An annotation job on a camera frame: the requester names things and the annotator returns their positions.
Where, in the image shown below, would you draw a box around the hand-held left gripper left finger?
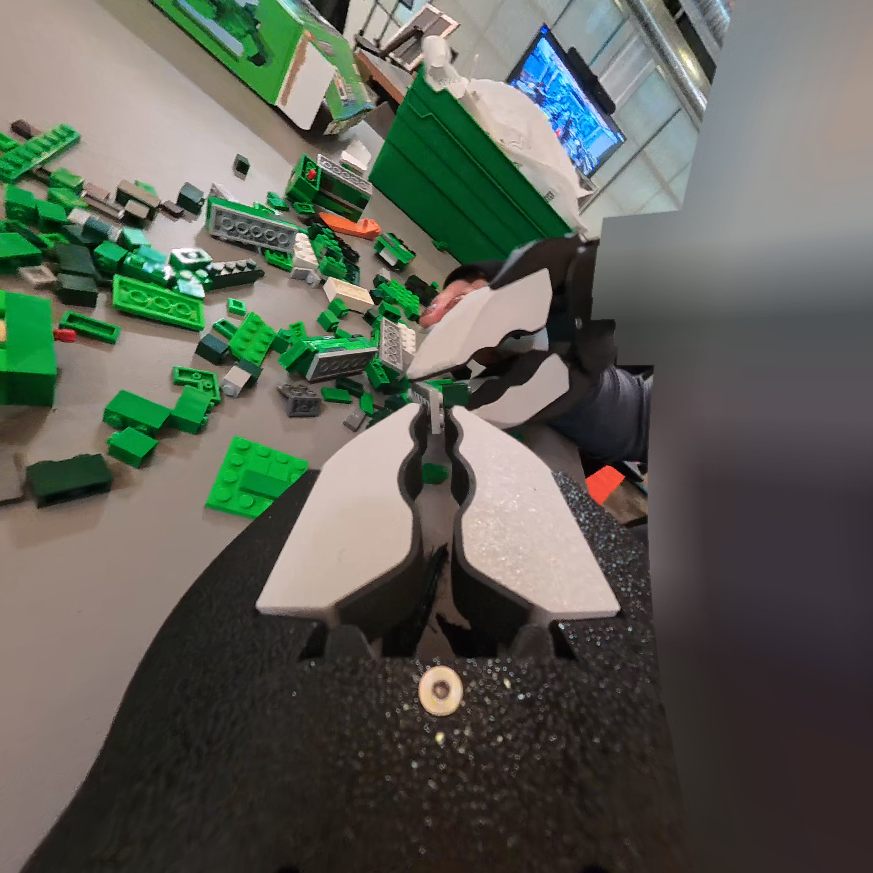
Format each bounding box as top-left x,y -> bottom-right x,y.
256,402 -> 447,659

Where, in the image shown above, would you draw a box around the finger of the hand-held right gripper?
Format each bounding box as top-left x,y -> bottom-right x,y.
469,351 -> 572,431
406,268 -> 555,381

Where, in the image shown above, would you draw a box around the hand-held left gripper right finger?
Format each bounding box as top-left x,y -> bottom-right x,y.
443,406 -> 622,659

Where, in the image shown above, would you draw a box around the grey green brick assembly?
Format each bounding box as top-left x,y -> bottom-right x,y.
411,378 -> 473,437

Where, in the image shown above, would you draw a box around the pile of toy bricks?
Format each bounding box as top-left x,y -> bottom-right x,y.
0,119 -> 454,522

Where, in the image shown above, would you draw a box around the person's right forearm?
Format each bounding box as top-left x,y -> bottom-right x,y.
549,365 -> 652,466

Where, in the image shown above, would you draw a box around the grey desk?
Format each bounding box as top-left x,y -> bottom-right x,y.
0,0 -> 591,873

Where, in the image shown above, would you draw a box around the person's right hand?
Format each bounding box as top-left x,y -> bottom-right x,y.
418,271 -> 489,330

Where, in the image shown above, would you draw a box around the orange red block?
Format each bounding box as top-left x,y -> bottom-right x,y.
585,466 -> 626,507

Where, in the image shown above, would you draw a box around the green plastic crate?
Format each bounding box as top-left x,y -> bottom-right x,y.
368,65 -> 587,266

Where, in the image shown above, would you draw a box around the orange toy brick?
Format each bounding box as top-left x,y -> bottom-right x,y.
318,211 -> 381,241

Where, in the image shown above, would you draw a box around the white plastic bag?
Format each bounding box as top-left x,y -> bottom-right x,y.
421,34 -> 591,212

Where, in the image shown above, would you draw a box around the black bar above television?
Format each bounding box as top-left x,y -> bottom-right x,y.
566,46 -> 617,115

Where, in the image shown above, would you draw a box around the wooden side table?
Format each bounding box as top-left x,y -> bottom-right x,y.
353,48 -> 418,106

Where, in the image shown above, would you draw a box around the green toy box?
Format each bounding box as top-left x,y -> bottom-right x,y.
149,0 -> 377,135

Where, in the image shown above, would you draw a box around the wall television screen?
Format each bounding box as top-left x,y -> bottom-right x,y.
507,24 -> 627,180

